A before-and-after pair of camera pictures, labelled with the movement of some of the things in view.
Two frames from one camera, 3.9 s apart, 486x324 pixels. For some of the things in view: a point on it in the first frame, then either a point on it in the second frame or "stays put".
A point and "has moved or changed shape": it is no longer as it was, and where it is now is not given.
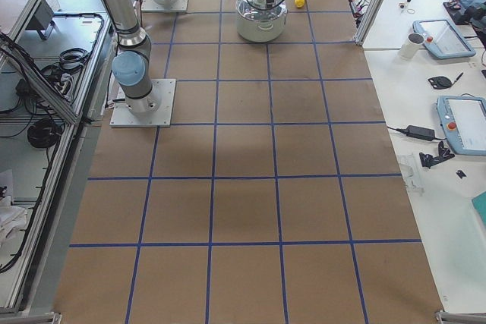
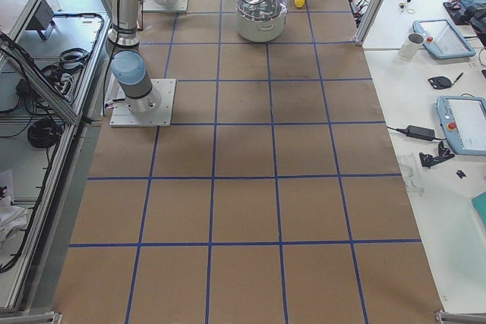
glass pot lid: x=253 y=5 has moved or changed shape
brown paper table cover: x=277 y=198 stays put
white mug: x=411 y=46 stays put
